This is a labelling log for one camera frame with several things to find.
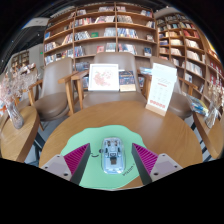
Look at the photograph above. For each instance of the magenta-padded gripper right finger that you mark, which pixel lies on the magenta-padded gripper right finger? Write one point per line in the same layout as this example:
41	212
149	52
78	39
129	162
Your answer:
146	159

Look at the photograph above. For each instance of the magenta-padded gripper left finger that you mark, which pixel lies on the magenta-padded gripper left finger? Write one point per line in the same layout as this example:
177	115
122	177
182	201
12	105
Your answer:
76	159

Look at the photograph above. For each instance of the transparent computer mouse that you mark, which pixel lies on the transparent computer mouse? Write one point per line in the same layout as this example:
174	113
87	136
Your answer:
113	156

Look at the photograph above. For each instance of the green cloud-shaped mouse pad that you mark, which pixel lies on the green cloud-shaped mouse pad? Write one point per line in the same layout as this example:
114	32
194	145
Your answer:
110	181

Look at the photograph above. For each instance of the round wooden side table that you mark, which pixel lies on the round wooden side table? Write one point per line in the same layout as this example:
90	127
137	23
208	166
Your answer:
211	140

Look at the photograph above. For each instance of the white sign in wooden stand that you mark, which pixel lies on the white sign in wooden stand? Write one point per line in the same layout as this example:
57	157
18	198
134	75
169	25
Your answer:
161	86

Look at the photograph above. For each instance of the stack of colourful books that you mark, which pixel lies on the stack of colourful books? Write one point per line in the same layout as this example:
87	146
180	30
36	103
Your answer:
198	106

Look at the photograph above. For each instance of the glass vase with pink flowers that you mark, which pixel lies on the glass vase with pink flowers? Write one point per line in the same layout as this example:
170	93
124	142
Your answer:
15	116

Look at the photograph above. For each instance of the glass vase with dried flowers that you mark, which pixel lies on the glass vase with dried flowers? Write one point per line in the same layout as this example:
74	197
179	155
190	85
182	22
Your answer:
211	116

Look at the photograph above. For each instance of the dark book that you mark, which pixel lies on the dark book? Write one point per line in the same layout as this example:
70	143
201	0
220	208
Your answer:
127	80

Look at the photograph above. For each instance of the white framed picture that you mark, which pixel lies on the white framed picture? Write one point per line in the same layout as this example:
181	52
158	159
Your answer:
103	77

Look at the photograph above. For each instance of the light blue book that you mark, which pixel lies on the light blue book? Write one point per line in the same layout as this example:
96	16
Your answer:
146	70

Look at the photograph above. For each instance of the small distant bookshelf unit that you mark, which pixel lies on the small distant bookshelf unit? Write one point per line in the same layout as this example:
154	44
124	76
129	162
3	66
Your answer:
20	60

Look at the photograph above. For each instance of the large wooden bookshelf unit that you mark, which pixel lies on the large wooden bookshelf unit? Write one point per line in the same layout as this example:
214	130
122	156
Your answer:
100	33

